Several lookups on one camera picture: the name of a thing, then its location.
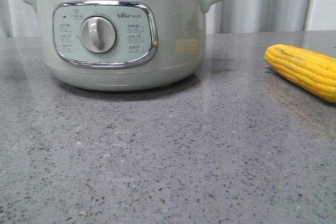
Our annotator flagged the yellow corn cob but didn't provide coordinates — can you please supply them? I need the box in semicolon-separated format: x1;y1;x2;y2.
265;44;335;103

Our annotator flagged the pale green electric cooking pot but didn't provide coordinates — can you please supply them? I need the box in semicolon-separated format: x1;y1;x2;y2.
22;0;224;91

